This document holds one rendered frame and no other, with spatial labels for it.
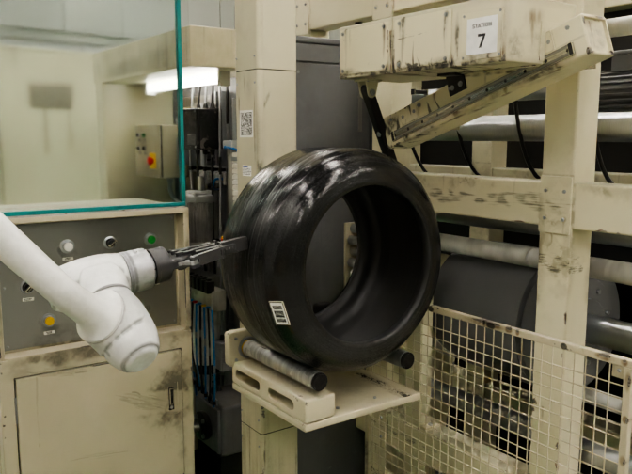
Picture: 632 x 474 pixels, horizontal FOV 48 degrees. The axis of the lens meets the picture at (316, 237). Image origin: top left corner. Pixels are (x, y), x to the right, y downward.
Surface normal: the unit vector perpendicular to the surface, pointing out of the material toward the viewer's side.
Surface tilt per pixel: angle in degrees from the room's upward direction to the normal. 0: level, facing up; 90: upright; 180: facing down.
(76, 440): 90
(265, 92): 90
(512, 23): 90
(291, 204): 64
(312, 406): 90
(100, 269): 35
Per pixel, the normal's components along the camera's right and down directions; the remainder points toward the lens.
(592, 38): 0.55, -0.19
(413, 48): -0.82, 0.08
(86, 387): 0.58, 0.11
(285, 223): -0.15, -0.20
